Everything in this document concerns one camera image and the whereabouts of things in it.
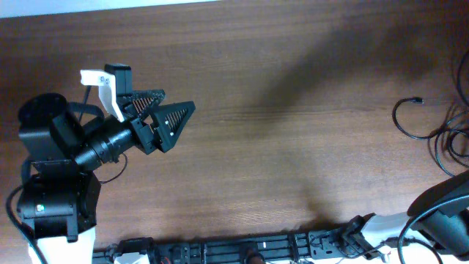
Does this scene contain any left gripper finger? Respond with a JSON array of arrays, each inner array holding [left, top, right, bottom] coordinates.
[[150, 101, 196, 153], [124, 89, 166, 119]]

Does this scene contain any black cable bundle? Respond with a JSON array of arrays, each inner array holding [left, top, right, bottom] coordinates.
[[432, 47, 469, 177]]

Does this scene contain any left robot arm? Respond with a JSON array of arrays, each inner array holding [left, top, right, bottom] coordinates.
[[6, 90, 196, 263]]

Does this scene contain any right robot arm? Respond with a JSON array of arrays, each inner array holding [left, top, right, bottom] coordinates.
[[339, 172, 468, 263]]

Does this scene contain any left camera black cable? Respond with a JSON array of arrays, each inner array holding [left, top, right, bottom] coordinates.
[[4, 84, 92, 264]]

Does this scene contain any camera black cable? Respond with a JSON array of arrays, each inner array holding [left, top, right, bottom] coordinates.
[[396, 194, 469, 264], [4, 84, 92, 264]]

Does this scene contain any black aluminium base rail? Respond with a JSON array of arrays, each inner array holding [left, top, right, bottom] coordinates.
[[92, 227, 381, 264]]

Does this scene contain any right camera black cable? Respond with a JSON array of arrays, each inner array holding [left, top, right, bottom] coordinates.
[[396, 194, 469, 264]]

